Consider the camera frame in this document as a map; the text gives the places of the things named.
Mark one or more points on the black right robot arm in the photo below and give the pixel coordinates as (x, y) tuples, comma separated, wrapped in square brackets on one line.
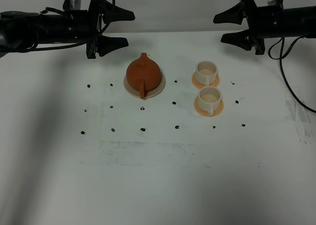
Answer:
[(297, 22)]

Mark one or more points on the near white teacup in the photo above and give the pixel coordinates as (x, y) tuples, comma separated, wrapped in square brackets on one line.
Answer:
[(209, 99)]

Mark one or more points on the brown clay teapot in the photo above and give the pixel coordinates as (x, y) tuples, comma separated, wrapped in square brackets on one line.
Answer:
[(143, 75)]

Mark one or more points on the white teacup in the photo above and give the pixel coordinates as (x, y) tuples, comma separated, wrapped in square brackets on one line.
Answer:
[(209, 99), (206, 73)]

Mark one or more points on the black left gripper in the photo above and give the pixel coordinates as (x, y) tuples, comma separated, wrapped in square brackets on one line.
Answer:
[(82, 26)]

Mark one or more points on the near orange saucer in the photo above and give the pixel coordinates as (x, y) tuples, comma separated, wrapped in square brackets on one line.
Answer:
[(204, 113)]

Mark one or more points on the far white teacup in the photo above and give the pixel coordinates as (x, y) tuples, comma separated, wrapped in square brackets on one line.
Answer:
[(206, 73)]

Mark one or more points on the far orange saucer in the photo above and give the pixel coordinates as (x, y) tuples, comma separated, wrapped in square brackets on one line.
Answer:
[(200, 86)]

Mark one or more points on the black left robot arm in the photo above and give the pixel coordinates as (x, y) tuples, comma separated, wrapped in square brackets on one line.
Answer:
[(22, 32)]

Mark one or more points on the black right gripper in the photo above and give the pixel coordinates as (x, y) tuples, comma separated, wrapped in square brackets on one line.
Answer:
[(263, 22)]

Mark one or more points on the orange saucer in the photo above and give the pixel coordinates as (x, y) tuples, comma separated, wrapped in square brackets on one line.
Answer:
[(200, 86), (204, 113)]

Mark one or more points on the beige teapot saucer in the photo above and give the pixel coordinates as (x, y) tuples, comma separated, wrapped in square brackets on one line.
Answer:
[(148, 94)]

